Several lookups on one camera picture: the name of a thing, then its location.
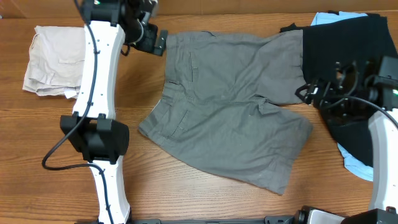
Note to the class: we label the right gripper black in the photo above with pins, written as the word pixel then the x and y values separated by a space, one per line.
pixel 313 93

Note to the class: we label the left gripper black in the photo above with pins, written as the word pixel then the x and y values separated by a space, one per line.
pixel 149 45

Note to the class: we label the grey shorts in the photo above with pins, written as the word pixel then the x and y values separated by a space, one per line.
pixel 223 108

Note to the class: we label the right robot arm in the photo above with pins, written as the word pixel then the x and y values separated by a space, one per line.
pixel 355 96

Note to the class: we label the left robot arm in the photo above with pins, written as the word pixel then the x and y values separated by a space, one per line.
pixel 93 129

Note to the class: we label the black garment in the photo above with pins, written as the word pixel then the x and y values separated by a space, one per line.
pixel 327 46

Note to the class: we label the folded beige shorts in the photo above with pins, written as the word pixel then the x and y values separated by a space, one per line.
pixel 56 60

